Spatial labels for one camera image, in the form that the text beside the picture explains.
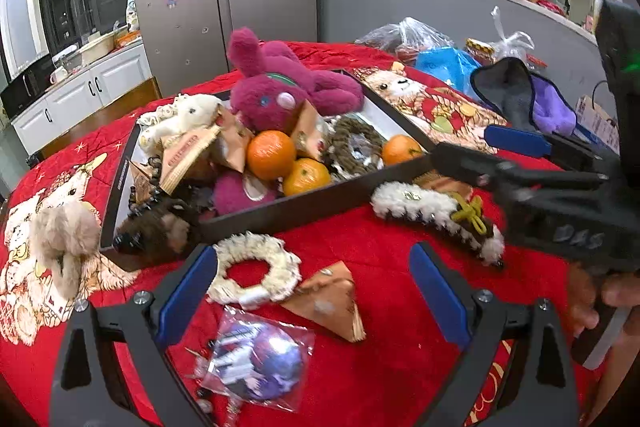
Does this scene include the red printed blanket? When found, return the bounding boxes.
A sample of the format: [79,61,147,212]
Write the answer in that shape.
[0,41,608,427]

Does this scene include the beige fluffy plush toy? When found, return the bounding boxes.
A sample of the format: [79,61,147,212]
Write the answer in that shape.
[32,199,103,300]

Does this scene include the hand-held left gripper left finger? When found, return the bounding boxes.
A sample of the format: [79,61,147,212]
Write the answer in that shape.
[50,243,218,427]

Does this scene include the person's right hand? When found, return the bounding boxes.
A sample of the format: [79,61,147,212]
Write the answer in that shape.
[566,264,640,343]

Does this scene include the brown fluffy hair claw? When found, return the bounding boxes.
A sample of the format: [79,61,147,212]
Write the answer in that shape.
[114,197,203,265]

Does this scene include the cream knitted scrunchie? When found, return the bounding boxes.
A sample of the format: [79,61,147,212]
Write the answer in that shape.
[206,232,302,310]

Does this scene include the white lace scrunchie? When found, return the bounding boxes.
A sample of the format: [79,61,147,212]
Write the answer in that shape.
[136,99,178,130]

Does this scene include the brown braided scrunchie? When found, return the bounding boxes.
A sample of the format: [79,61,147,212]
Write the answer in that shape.
[320,114,386,180]

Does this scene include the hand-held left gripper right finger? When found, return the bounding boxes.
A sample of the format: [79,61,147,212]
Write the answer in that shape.
[409,241,588,427]

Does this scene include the cream plush toy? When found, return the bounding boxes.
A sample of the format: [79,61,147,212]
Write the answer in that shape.
[139,93,223,152]

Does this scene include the white box with blue print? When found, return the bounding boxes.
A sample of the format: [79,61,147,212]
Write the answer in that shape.
[575,94,621,152]

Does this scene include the grey and purple cloth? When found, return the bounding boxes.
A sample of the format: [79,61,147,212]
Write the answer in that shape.
[470,57,578,138]

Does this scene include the knotted clear plastic bag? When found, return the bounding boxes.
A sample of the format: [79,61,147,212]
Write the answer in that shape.
[490,6,536,62]

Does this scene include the orange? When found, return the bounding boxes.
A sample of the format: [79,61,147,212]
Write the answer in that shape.
[246,130,297,181]
[382,134,425,166]
[283,158,332,198]

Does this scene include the magenta plush bunny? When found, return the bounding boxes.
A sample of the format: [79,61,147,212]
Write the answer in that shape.
[214,27,365,215]

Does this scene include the black microwave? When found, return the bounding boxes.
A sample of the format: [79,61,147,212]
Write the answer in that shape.
[0,57,53,118]

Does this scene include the white kitchen cabinet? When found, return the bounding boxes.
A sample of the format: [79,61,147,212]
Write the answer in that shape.
[10,42,153,152]

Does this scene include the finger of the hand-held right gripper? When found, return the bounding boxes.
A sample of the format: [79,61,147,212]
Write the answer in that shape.
[483,124,618,178]
[429,142,521,202]

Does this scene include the white fluffy hair clip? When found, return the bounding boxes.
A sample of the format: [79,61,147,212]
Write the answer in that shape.
[371,181,507,269]

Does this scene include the blue plastic bag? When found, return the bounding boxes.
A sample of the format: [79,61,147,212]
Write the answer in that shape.
[415,47,483,98]

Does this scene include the orange flat packet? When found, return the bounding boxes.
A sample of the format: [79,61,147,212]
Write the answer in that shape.
[114,29,143,50]

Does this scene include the black shallow box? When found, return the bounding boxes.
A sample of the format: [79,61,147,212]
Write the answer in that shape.
[99,68,436,258]

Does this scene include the white basin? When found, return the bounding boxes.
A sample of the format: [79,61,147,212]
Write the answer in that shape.
[77,29,117,65]

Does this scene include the purple badge in plastic bag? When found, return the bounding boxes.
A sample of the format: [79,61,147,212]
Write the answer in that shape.
[182,305,316,413]

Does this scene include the wooden bead bracelet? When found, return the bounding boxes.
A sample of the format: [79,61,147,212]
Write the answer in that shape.
[127,157,166,218]

